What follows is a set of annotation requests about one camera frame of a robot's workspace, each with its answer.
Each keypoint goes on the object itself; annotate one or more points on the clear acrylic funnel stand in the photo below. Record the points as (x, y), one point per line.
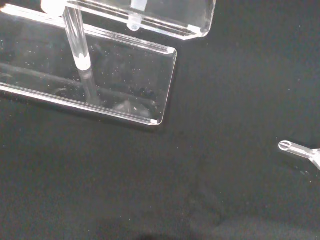
(100, 62)

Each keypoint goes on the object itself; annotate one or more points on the black bench cloth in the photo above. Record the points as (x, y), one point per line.
(175, 175)

